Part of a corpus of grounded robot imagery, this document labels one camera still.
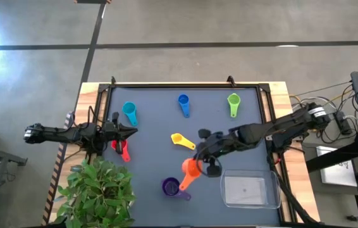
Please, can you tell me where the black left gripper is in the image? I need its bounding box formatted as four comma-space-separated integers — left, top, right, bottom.
101, 111, 139, 156

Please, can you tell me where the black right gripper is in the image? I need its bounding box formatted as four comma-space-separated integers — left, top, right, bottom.
194, 127, 232, 179

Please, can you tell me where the teal measuring cup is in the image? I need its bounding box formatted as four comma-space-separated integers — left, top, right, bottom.
121, 101, 139, 127

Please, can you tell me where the orange measuring cup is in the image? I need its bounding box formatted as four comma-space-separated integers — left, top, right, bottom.
178, 157, 204, 191

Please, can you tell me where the red measuring cup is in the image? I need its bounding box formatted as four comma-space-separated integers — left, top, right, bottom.
111, 139, 132, 163

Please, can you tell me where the yellow measuring cup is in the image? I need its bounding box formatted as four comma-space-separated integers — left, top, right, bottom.
170, 132, 197, 151

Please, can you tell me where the purple measuring cup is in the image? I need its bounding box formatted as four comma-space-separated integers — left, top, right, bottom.
161, 177, 192, 202

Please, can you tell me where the blue measuring cup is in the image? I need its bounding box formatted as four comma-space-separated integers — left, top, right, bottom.
178, 94, 191, 119

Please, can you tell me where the green measuring cup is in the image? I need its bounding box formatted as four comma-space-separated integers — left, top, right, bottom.
226, 92, 242, 119

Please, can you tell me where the clear plastic basket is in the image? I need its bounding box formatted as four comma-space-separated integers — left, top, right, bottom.
219, 169, 281, 210

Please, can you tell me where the dark grey table mat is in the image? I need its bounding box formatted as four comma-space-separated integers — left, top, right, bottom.
102, 87, 281, 226

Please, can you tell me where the green leafy plant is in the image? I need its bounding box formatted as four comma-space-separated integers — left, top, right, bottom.
53, 156, 137, 228

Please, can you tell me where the yellow black striped tape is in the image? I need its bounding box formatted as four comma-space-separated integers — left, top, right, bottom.
41, 111, 74, 226

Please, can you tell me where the black diagonal metal bar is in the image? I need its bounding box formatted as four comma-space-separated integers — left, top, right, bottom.
305, 139, 358, 174

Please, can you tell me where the white paper sheet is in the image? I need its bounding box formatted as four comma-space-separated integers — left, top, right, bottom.
316, 146, 358, 187

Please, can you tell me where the black power strip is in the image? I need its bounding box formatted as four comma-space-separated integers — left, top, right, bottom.
333, 110, 353, 136

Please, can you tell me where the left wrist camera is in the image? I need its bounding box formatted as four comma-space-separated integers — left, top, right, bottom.
102, 122, 116, 134

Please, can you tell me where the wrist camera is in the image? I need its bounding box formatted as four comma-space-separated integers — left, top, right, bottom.
102, 122, 116, 134
211, 132, 228, 150

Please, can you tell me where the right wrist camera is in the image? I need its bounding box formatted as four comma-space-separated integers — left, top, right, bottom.
211, 132, 228, 150

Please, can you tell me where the right camera cable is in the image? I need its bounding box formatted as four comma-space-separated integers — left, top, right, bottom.
194, 148, 223, 177

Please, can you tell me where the camera cable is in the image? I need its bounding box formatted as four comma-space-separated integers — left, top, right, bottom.
194, 148, 223, 177
87, 105, 104, 125

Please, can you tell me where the left camera cable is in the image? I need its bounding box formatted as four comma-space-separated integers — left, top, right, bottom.
87, 105, 104, 125

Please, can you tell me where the black metal table frame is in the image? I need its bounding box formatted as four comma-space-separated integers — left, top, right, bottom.
92, 82, 297, 226

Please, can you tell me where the thick black cable harness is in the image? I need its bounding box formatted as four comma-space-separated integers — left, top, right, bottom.
266, 144, 321, 226

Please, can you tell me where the yellow cable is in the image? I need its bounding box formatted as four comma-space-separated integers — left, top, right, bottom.
289, 91, 354, 109

